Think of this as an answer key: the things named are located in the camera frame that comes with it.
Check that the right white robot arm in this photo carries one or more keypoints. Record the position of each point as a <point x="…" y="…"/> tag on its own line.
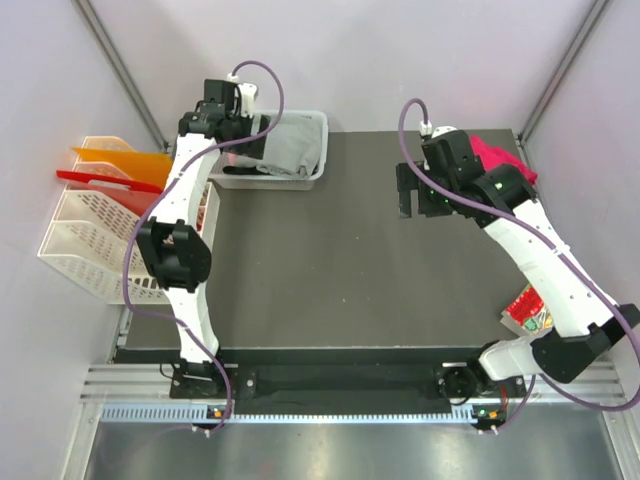
<point x="587" y="322"/>

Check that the pink folded t shirt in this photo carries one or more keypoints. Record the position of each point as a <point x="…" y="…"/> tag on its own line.
<point x="493" y="157"/>

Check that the grey t shirt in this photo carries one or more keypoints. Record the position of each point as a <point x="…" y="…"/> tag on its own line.
<point x="292" y="150"/>

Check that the white plastic laundry basket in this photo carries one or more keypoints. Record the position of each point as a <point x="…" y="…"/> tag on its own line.
<point x="255" y="182"/>

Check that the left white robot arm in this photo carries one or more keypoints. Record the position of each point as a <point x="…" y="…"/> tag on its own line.
<point x="177" y="256"/>

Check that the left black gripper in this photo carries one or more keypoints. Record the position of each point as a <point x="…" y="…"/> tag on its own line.
<point x="250" y="148"/>

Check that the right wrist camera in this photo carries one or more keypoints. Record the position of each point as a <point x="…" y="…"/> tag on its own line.
<point x="447" y="150"/>

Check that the red patterned book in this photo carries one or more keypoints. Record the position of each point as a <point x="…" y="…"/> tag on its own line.
<point x="527" y="315"/>

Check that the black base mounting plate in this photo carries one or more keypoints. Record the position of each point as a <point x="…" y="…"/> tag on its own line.
<point x="343" y="382"/>

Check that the orange plastic folder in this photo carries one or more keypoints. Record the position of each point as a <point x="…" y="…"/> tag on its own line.
<point x="149" y="168"/>

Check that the red plastic folder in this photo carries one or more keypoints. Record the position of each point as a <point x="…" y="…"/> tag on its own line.
<point x="107" y="181"/>

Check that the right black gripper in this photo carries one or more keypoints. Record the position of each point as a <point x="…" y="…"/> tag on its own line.
<point x="408" y="179"/>

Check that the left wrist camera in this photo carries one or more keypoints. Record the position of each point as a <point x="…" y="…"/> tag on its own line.
<point x="229" y="97"/>

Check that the white plastic file organizer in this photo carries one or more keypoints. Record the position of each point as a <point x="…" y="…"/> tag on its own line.
<point x="88" y="234"/>

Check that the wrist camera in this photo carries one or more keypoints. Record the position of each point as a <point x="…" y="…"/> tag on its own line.
<point x="229" y="97"/>
<point x="447" y="150"/>

